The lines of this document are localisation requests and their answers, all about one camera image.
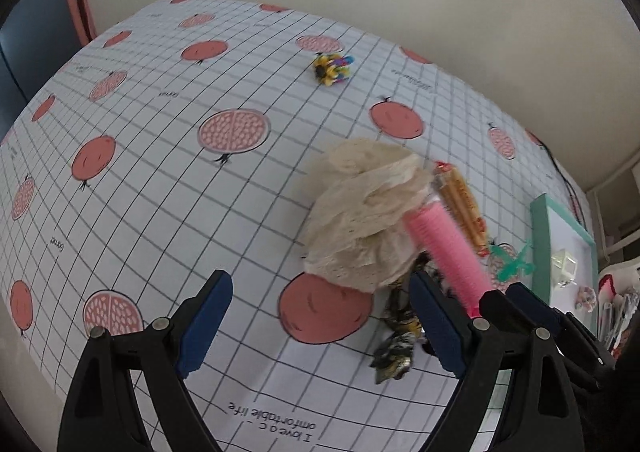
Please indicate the green plastic hair clip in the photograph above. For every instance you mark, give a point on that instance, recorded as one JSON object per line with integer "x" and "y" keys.
{"x": 512, "y": 266}

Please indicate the red yellow snack packet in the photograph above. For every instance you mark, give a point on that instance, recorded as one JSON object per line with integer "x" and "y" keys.
{"x": 462, "y": 205}

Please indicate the small white plastic box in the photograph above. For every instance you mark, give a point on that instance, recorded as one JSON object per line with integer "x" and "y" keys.
{"x": 563, "y": 269}

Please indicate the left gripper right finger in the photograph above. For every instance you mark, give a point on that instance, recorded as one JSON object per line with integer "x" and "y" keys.
{"x": 540, "y": 412}

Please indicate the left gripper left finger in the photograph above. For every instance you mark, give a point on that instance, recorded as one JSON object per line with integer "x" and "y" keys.
{"x": 101, "y": 412}

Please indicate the pastel scrunchie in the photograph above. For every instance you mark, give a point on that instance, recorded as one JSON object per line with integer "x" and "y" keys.
{"x": 586, "y": 299}

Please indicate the pomegranate print grid bedsheet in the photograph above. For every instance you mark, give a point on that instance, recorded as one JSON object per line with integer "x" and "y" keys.
{"x": 175, "y": 144}

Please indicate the cream mesh bath sponge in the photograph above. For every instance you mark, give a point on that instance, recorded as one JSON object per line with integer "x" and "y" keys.
{"x": 361, "y": 190}

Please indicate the pink hair roller clip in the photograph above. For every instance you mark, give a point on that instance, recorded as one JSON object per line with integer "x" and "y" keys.
{"x": 435, "y": 231}

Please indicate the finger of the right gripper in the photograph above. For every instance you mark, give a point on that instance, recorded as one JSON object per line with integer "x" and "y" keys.
{"x": 528, "y": 302}
{"x": 498, "y": 310}

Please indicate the teal rimmed white tray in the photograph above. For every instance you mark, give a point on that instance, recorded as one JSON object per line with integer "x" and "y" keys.
{"x": 554, "y": 229}

